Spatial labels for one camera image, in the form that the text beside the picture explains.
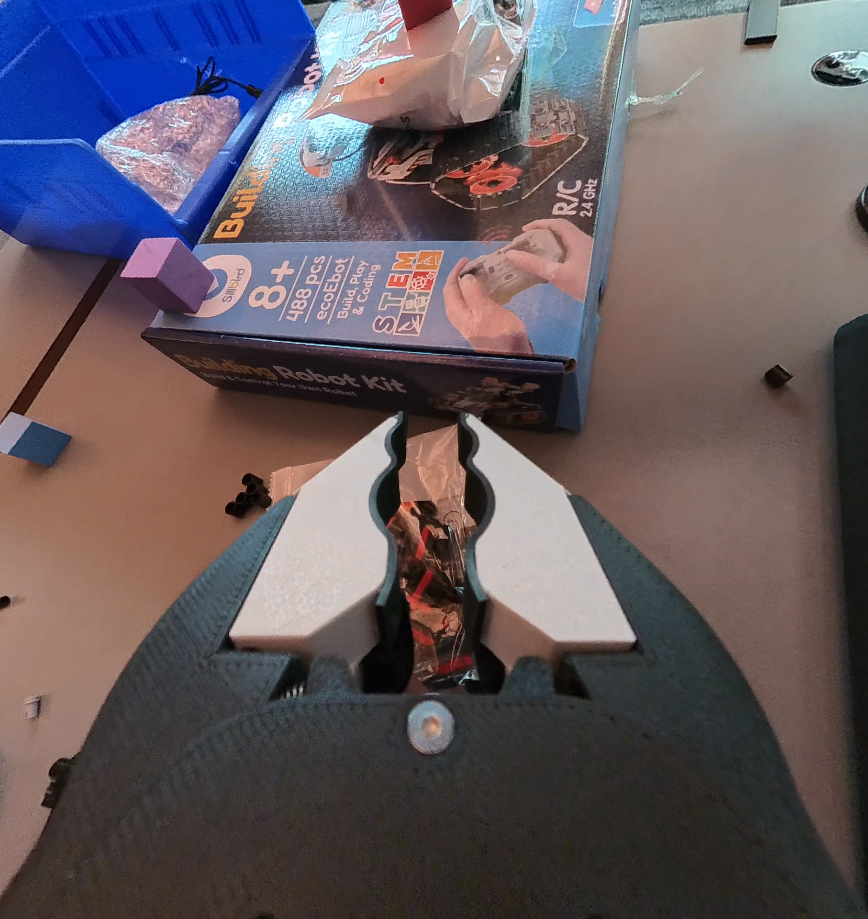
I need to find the blue plastic bin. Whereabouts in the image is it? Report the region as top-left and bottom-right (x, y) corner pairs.
(0, 0), (317, 259)

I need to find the light blue foam cube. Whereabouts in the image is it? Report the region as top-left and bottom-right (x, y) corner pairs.
(0, 413), (75, 469)

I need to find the silver plastic parts bag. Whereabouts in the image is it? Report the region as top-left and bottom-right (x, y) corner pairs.
(269, 424), (492, 690)

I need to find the grey desk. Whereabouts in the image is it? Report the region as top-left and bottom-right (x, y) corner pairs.
(0, 0), (868, 919)

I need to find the blue robot kit box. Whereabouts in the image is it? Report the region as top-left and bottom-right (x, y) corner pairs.
(143, 0), (640, 432)

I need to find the red foam cube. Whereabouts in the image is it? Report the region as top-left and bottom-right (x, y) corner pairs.
(397, 0), (458, 28)

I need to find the bubble wrap bag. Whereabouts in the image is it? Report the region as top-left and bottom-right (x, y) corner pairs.
(96, 94), (243, 213)

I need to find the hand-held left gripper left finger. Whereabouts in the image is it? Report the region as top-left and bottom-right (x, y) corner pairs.
(228, 414), (406, 684)

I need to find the round desk grommet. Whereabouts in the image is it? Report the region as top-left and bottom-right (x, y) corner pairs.
(812, 49), (868, 87)

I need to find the black cable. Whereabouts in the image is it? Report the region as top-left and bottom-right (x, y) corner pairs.
(190, 58), (263, 101)

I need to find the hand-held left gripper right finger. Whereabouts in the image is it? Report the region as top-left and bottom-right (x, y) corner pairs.
(457, 414), (639, 679)

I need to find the white plastic scrap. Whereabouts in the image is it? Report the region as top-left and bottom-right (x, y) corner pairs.
(628, 69), (708, 124)

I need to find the clear plastic bag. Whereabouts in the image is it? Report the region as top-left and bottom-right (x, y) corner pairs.
(302, 0), (535, 130)

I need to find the purple foam cube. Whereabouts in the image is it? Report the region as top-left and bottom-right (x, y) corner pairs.
(120, 237), (214, 315)

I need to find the black double connector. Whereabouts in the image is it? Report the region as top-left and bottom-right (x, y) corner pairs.
(225, 471), (273, 518)

